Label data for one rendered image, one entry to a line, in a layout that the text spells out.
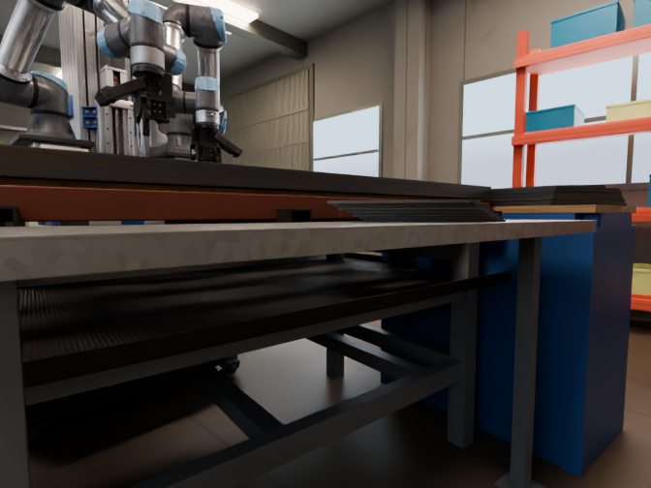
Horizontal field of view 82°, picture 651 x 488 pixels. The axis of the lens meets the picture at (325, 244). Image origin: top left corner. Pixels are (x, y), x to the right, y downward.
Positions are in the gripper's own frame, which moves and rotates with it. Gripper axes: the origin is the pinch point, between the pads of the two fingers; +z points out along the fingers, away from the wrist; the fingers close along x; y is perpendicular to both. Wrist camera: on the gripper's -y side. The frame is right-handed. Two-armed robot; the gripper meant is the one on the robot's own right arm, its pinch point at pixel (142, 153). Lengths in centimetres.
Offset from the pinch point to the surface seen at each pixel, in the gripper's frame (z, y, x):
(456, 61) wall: -142, 334, 124
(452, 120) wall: -83, 333, 128
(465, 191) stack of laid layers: 9, 81, -38
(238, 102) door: -183, 280, 508
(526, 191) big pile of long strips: 9, 99, -48
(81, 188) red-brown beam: 11.6, -17.1, -36.3
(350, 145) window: -76, 314, 264
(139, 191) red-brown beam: 11.8, -9.5, -36.5
